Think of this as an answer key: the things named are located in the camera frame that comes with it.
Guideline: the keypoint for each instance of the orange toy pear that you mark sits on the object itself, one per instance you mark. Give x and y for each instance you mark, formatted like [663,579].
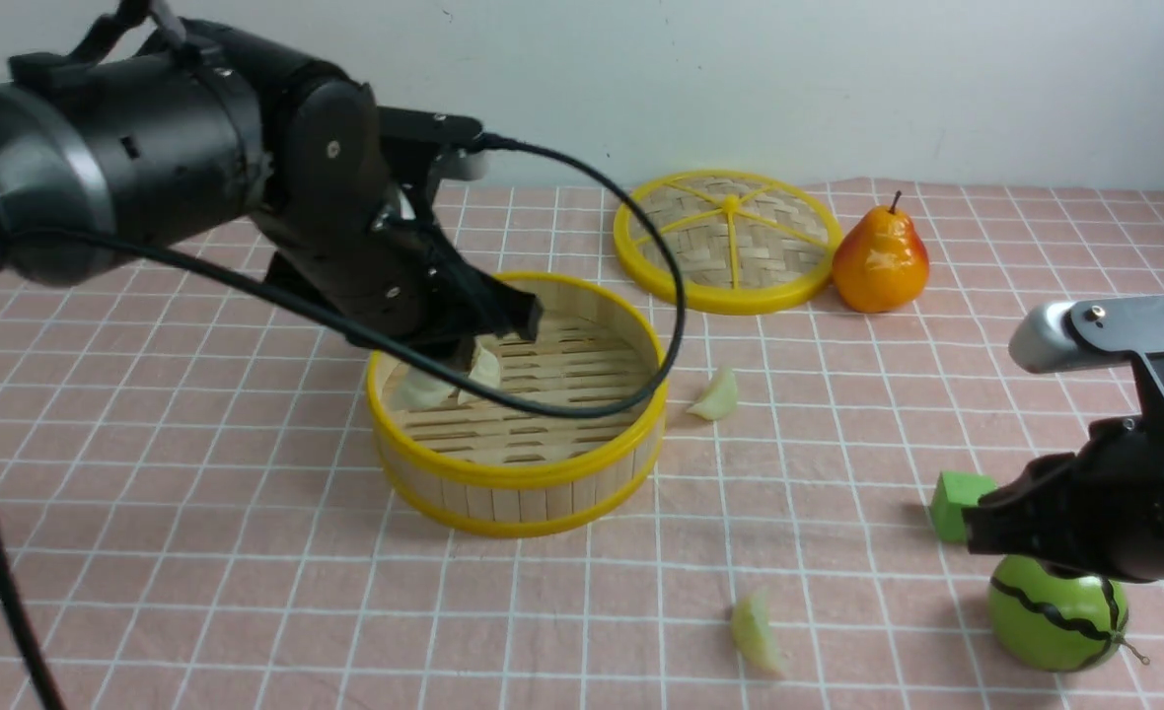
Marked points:
[882,264]

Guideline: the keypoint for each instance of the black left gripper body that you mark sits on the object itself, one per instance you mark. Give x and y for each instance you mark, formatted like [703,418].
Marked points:
[328,203]

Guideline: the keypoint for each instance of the yellow-rimmed bamboo steamer tray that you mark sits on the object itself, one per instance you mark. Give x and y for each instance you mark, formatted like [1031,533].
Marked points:
[489,470]

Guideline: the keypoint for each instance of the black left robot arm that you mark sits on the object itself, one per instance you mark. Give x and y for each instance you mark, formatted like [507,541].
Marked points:
[156,129]

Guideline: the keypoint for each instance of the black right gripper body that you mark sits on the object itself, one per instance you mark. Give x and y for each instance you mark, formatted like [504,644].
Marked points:
[1116,504]

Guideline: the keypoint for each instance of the green toy watermelon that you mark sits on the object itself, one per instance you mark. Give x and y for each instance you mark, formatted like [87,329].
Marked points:
[1057,624]

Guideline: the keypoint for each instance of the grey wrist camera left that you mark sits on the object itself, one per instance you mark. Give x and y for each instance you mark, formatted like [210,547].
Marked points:
[423,148]

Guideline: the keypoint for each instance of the pale dumpling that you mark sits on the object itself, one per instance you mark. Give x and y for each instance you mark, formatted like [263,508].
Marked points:
[416,390]
[485,370]
[719,399]
[753,635]

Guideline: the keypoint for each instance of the yellow bamboo steamer lid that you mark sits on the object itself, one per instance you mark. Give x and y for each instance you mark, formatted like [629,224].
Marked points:
[746,244]

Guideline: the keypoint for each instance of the green foam cube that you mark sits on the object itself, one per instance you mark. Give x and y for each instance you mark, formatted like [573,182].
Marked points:
[954,493]

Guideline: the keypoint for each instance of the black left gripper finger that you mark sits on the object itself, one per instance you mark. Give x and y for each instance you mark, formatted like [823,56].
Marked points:
[464,304]

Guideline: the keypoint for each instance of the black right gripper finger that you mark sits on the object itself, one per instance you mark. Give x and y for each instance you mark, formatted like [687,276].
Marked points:
[1032,516]

